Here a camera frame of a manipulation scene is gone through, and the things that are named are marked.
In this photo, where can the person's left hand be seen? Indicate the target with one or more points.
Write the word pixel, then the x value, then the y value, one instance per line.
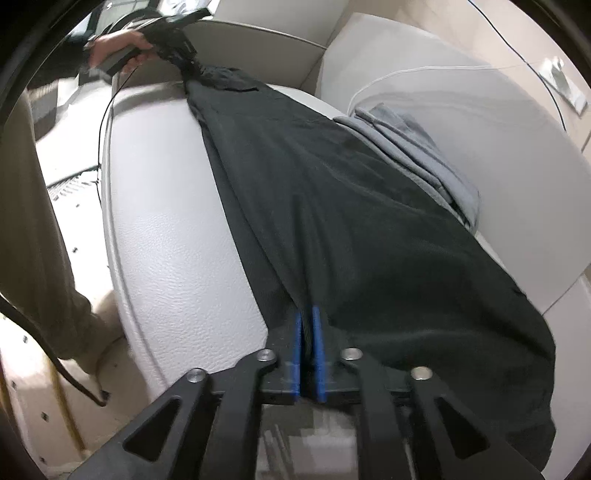
pixel 117 44

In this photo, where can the black white patterned mat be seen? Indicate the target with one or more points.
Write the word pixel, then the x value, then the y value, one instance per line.
pixel 76 184

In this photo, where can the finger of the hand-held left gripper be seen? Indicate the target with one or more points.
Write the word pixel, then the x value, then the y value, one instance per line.
pixel 182 60

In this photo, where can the person's khaki trouser leg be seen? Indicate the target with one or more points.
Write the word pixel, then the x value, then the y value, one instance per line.
pixel 41 221

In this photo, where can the white wall outlet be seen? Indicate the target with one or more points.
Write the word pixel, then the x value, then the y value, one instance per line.
pixel 563 83

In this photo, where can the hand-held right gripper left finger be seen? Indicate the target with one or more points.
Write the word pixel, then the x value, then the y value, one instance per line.
pixel 295 350

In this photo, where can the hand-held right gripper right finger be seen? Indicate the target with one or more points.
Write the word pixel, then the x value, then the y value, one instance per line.
pixel 318 350

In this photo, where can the light grey armchair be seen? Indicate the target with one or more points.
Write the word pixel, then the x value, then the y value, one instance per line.
pixel 184 230

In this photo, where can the black pants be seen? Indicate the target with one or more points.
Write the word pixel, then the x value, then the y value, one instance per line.
pixel 346 207

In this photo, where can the grey folded pants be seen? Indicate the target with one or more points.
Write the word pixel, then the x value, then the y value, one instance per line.
pixel 415 152

